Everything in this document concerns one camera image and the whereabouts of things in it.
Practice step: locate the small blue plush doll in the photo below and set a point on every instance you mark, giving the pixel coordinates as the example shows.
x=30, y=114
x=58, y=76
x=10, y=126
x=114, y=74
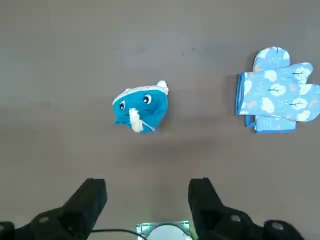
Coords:
x=142, y=110

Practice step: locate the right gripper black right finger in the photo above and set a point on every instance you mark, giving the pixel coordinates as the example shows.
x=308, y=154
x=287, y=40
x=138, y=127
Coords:
x=212, y=217

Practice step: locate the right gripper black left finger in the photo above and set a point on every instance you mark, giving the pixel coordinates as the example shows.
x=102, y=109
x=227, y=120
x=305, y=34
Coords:
x=75, y=215

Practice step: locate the blue cloud-print oven mitt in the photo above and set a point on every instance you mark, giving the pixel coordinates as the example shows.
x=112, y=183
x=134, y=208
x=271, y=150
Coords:
x=272, y=57
x=275, y=95

